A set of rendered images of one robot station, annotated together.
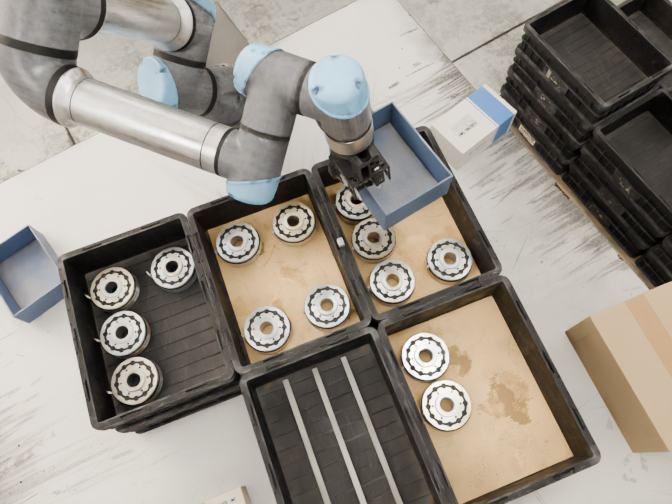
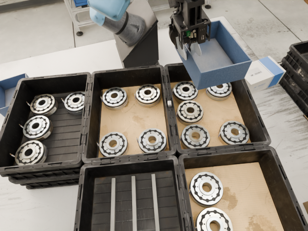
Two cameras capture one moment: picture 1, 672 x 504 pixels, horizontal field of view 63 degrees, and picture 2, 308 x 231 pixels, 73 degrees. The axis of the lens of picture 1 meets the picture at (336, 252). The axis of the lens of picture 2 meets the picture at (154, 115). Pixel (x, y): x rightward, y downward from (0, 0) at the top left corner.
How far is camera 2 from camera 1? 51 cm
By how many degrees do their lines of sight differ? 14
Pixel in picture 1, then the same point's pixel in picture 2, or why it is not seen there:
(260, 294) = (117, 126)
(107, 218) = not seen: hidden behind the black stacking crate
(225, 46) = (139, 9)
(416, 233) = (216, 115)
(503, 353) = (261, 202)
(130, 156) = (85, 58)
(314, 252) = (154, 112)
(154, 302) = (61, 117)
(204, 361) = (73, 154)
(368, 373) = (166, 189)
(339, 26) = not seen: hidden behind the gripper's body
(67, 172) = (55, 59)
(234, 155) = not seen: outside the picture
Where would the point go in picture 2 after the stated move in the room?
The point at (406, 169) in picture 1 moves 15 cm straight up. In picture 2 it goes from (219, 61) to (232, 16)
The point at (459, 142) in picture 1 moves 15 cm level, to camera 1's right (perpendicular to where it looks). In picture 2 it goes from (250, 79) to (284, 82)
